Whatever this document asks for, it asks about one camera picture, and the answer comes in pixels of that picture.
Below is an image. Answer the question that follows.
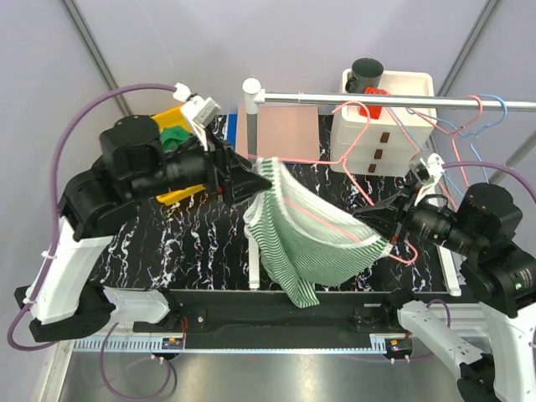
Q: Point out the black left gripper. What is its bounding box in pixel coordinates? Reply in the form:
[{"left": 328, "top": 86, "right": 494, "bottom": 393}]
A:
[{"left": 130, "top": 122, "right": 273, "bottom": 206}]

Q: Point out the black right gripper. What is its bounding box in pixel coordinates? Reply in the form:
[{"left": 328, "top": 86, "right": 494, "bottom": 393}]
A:
[{"left": 353, "top": 177, "right": 482, "bottom": 254}]

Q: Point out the green white striped tank top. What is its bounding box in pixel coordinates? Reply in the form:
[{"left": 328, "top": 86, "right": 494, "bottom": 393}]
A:
[{"left": 243, "top": 157, "right": 392, "bottom": 308}]

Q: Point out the light blue wire hanger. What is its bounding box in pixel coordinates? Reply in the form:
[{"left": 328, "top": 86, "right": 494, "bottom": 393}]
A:
[{"left": 379, "top": 94, "right": 509, "bottom": 210}]

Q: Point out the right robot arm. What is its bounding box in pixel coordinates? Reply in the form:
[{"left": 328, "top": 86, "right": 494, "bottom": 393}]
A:
[{"left": 357, "top": 183, "right": 535, "bottom": 401}]

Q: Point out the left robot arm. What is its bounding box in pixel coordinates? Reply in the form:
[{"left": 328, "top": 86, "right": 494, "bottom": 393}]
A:
[{"left": 14, "top": 116, "right": 271, "bottom": 349}]

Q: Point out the white rack foot bar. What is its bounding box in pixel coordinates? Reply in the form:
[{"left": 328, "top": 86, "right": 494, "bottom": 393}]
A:
[{"left": 248, "top": 238, "right": 260, "bottom": 291}]

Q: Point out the blue framed pink board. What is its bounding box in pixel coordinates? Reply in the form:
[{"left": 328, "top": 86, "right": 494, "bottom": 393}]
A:
[{"left": 226, "top": 106, "right": 320, "bottom": 161}]

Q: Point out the black marbled mat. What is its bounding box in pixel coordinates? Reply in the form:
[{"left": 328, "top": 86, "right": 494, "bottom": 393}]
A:
[{"left": 90, "top": 164, "right": 448, "bottom": 294}]

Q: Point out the white drawer unit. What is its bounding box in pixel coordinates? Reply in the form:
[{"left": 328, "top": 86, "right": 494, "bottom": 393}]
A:
[{"left": 330, "top": 70, "right": 435, "bottom": 177}]

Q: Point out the yellow plastic bin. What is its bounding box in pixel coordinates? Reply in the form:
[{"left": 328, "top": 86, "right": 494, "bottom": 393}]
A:
[{"left": 152, "top": 106, "right": 205, "bottom": 206}]

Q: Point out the red plastic block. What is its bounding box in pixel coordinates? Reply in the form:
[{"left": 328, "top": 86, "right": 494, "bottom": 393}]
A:
[{"left": 358, "top": 86, "right": 388, "bottom": 120}]

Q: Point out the dark grey mug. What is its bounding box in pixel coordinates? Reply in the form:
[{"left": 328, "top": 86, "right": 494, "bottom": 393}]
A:
[{"left": 345, "top": 58, "right": 384, "bottom": 94}]

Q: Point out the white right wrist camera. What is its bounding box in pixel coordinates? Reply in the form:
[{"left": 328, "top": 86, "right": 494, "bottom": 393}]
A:
[{"left": 409, "top": 151, "right": 444, "bottom": 206}]

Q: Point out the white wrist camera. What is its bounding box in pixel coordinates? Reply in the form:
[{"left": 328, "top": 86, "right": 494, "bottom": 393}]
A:
[
  {"left": 409, "top": 151, "right": 444, "bottom": 206},
  {"left": 173, "top": 83, "right": 221, "bottom": 152}
]

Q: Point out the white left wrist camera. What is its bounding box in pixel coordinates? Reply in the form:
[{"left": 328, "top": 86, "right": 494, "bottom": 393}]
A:
[{"left": 173, "top": 83, "right": 221, "bottom": 152}]

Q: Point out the metal clothes rail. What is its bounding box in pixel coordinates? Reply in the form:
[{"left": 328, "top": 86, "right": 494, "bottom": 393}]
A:
[{"left": 264, "top": 92, "right": 535, "bottom": 112}]

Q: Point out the white grey rack post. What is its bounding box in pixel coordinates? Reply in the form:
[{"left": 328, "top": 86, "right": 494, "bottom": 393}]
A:
[{"left": 242, "top": 78, "right": 265, "bottom": 161}]

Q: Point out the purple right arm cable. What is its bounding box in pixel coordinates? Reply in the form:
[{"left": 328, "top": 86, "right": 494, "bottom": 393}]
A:
[{"left": 441, "top": 161, "right": 536, "bottom": 348}]

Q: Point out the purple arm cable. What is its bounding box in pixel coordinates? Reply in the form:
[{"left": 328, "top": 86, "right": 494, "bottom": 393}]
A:
[
  {"left": 441, "top": 161, "right": 536, "bottom": 348},
  {"left": 7, "top": 82, "right": 185, "bottom": 352}
]

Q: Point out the purple floor cable loop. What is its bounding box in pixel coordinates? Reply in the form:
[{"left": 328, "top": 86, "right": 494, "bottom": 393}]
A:
[{"left": 98, "top": 322, "right": 178, "bottom": 397}]

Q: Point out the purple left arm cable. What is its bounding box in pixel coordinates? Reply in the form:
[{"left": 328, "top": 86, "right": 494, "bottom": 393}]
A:
[{"left": 7, "top": 82, "right": 185, "bottom": 352}]

